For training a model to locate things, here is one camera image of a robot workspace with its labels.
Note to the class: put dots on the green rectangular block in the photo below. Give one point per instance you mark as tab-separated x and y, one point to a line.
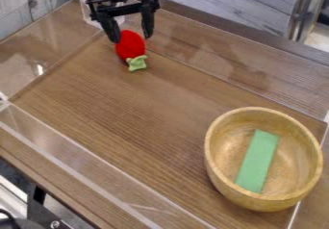
257	161

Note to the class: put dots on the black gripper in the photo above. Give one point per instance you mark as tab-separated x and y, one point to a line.
106	6

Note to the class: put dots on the red plush strawberry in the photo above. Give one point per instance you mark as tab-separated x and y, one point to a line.
132	50

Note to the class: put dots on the black table leg clamp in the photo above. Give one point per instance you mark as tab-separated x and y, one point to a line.
41	218

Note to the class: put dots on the wooden bowl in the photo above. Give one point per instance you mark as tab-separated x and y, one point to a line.
296	166

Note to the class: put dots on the clear acrylic tray wall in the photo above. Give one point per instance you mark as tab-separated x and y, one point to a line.
110	198

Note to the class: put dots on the metal stand in background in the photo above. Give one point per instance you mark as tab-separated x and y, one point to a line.
303	19

